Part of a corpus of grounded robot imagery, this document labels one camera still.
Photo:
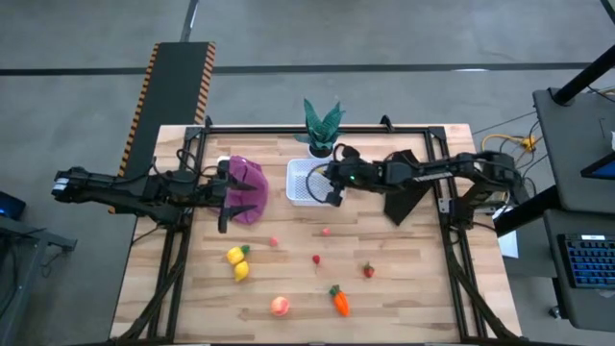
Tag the black aluminium table frame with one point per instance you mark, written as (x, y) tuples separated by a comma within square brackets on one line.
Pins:
[(269, 130)]

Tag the blue-screen tablet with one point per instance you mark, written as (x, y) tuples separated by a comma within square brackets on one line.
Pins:
[(603, 169)]

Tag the backlit computer keyboard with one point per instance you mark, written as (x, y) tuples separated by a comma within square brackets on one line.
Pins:
[(591, 262)]

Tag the white perforated plastic basket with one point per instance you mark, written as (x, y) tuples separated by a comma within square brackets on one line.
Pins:
[(300, 185)]

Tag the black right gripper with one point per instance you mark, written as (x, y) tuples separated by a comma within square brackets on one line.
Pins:
[(336, 197)]

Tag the black round pole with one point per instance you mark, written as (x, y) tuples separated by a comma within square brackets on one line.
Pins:
[(583, 72)]

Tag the grey computer desk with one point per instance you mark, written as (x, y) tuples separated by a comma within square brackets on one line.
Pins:
[(576, 307)]

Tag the black metal stand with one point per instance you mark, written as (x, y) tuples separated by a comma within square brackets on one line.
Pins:
[(29, 238)]

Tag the white plant pot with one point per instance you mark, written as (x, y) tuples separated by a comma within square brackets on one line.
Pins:
[(312, 155)]

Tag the white paper sheet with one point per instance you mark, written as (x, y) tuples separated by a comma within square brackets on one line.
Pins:
[(509, 245)]

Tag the small red knitted berry toy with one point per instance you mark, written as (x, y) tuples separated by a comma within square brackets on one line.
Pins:
[(316, 260)]

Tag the black mat with hazard stripes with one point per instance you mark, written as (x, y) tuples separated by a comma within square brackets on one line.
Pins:
[(173, 96)]

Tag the purple cloth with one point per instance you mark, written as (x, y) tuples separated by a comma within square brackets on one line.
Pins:
[(252, 198)]

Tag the pink-yellow peach toy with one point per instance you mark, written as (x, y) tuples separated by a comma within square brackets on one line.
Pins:
[(279, 306)]

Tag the silver frame bracket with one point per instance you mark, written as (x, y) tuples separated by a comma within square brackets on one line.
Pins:
[(444, 205)]

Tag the orange carrot toy green top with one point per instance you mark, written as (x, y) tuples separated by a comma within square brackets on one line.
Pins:
[(341, 303)]

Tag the red strawberry toy green top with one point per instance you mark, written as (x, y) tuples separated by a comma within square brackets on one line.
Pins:
[(368, 270)]

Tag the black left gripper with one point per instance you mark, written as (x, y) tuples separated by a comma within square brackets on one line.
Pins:
[(223, 197)]

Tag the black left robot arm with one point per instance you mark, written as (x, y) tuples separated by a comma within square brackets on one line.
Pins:
[(120, 190)]

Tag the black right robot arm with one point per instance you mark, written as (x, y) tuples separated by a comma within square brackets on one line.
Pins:
[(480, 165)]

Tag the blue-lit black device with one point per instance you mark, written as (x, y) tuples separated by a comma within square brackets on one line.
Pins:
[(9, 206)]

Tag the black cloth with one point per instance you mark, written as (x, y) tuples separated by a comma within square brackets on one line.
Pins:
[(403, 206)]

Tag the black diagonal bar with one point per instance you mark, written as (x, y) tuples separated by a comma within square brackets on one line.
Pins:
[(523, 211)]

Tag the black frame clamp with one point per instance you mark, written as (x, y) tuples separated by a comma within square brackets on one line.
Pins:
[(209, 121), (386, 123)]

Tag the grey equipment cart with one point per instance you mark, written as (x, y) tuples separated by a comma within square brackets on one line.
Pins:
[(567, 144)]

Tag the yellow lemon toy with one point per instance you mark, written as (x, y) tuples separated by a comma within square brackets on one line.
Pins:
[(241, 271)]

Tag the green artificial plant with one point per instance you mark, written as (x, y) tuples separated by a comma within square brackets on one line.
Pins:
[(321, 125)]

